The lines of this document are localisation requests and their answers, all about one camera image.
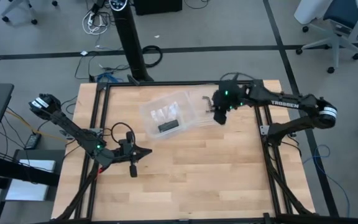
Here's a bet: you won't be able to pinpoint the clear plastic bin lid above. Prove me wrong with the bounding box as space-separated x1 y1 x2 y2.
185 86 227 128

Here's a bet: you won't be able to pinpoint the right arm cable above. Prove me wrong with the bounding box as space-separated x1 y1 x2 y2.
219 72 255 82

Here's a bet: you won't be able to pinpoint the black aluminium table frame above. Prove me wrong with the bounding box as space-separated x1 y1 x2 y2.
54 79 316 224

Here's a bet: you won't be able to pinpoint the clear plastic bag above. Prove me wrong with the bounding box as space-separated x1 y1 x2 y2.
149 100 182 133

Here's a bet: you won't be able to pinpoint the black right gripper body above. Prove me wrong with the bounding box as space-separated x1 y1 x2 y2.
211 79 246 126

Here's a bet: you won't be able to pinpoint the white power cables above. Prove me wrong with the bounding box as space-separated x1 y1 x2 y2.
81 11 110 35

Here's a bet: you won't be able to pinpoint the office chair with grey base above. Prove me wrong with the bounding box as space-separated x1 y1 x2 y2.
1 0 58 26

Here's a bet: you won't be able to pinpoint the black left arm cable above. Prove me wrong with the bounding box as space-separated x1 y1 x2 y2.
109 121 136 144

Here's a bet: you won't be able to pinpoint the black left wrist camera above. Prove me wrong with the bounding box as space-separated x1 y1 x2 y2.
118 139 131 154

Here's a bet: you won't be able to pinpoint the clear plastic storage bin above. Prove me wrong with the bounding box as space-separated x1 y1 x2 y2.
139 90 198 140

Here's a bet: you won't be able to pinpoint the black power adapter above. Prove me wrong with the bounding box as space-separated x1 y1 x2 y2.
24 133 42 150

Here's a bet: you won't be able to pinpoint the blue cable bundle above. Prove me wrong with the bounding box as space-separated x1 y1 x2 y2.
96 72 117 84

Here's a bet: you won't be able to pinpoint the black box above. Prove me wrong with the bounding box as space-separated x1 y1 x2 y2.
134 0 183 16

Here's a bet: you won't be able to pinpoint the black coiled cable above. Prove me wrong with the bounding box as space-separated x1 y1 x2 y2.
141 45 163 68

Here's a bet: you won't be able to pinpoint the blue white office chair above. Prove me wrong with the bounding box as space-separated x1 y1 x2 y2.
293 0 358 74

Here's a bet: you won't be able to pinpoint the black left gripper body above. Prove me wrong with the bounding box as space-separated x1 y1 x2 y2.
117 130 140 179

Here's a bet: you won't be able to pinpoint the white box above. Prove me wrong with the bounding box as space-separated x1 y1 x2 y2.
4 149 65 202

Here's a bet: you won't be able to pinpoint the blue floor cable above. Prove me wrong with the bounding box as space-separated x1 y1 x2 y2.
301 144 351 218

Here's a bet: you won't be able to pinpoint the yellow cable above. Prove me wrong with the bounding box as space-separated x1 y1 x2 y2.
6 110 68 142

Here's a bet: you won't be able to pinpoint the black cylindrical trash can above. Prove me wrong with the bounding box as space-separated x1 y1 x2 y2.
109 0 154 83

